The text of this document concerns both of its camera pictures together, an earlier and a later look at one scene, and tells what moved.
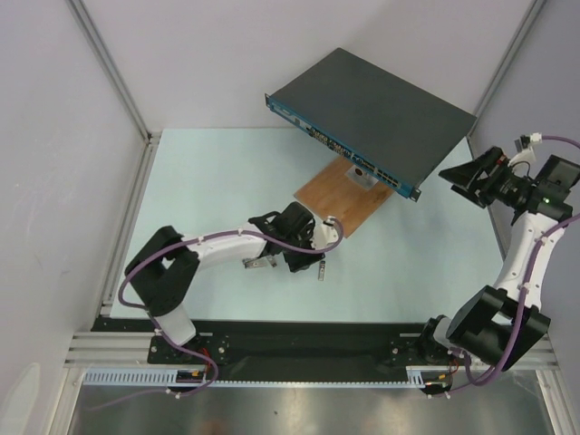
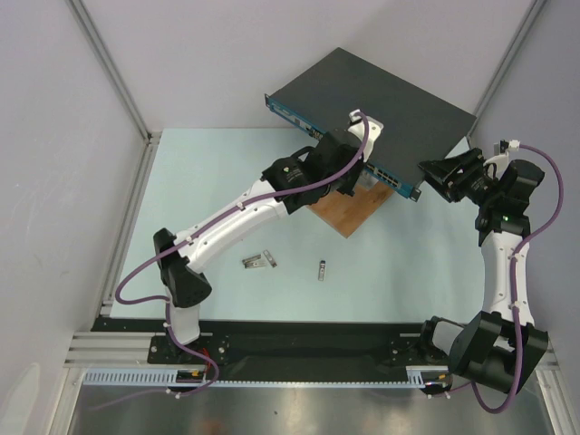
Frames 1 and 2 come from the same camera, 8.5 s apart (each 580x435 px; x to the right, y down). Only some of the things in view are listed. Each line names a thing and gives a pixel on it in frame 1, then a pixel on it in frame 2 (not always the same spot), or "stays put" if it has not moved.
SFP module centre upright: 321,272 stays put
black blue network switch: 391,128 stays put
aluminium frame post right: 532,13 stays put
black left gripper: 302,261 → 348,187
